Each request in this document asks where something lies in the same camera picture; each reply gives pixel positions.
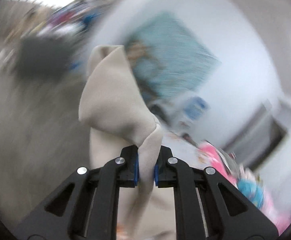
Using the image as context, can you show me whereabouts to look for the beige zip-up jacket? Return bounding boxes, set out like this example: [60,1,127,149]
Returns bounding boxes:
[79,45,176,239]

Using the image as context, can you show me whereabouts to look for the floral grey bed sheet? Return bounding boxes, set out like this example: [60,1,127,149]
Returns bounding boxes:
[162,131,210,170]

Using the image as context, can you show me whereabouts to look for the pink floral blanket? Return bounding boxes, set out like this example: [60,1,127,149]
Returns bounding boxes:
[197,141,291,234]

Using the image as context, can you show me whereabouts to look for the blue water dispenser bottle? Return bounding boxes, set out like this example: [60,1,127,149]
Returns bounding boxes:
[183,96,208,121]

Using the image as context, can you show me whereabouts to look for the teal patterned hanging cloth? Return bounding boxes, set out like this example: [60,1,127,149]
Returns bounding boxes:
[125,12,220,103]

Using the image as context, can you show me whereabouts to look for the dark grey cabinet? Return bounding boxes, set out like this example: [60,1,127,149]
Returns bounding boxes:
[15,36,73,79]

